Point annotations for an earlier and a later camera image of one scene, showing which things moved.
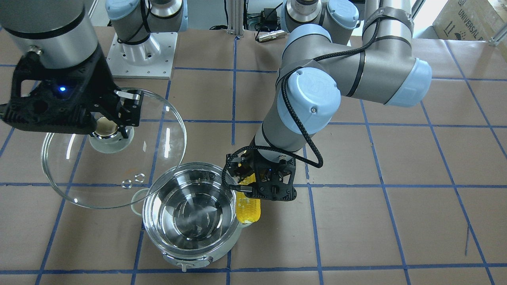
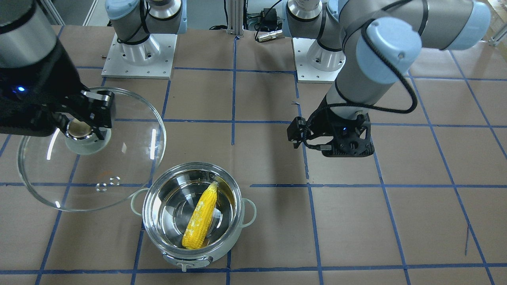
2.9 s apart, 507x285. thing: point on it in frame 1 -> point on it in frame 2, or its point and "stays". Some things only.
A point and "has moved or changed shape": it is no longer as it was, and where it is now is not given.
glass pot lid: [107, 171] has moved or changed shape
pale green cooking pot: [189, 213] stays
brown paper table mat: [413, 194] stays
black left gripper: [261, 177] -> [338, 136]
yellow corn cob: [248, 209] -> [201, 219]
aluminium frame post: [235, 18] stays
